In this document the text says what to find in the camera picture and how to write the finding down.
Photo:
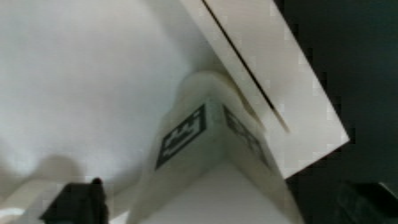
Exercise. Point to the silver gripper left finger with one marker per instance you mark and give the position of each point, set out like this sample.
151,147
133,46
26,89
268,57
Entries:
78,206

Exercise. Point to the white square tabletop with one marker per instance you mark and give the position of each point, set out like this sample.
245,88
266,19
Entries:
96,55

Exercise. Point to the white right fence wall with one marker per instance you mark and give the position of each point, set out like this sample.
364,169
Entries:
307,132

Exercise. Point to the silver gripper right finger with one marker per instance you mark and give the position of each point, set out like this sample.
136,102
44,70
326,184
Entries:
366,204

